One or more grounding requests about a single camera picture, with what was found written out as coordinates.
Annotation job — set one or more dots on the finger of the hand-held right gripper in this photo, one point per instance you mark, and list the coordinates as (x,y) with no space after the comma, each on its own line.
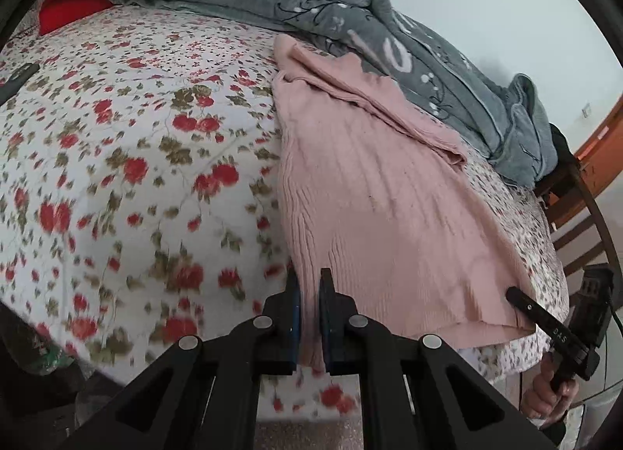
(528,310)

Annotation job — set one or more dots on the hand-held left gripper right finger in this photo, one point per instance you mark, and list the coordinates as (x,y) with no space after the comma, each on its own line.
(327,328)

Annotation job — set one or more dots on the grey printed quilt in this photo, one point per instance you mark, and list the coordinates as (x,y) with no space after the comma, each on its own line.
(340,7)

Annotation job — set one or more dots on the wooden chair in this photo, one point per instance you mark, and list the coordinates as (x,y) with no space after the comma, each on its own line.
(581,216)

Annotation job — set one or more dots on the red pillow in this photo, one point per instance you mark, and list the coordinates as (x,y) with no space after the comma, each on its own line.
(65,9)

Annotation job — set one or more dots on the pink knit sweater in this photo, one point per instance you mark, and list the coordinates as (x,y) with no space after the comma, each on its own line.
(384,216)

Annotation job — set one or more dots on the floral bed sheet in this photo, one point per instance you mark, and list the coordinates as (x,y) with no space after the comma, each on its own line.
(136,148)

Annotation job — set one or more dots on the white wall socket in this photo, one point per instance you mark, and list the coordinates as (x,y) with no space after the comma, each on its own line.
(586,111)

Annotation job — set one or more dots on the black flat device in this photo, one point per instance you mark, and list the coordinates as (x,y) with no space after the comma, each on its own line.
(17,79)

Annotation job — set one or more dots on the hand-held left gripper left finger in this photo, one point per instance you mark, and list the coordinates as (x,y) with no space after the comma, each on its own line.
(293,321)

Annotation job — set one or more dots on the person's right hand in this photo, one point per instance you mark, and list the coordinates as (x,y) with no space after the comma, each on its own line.
(542,396)

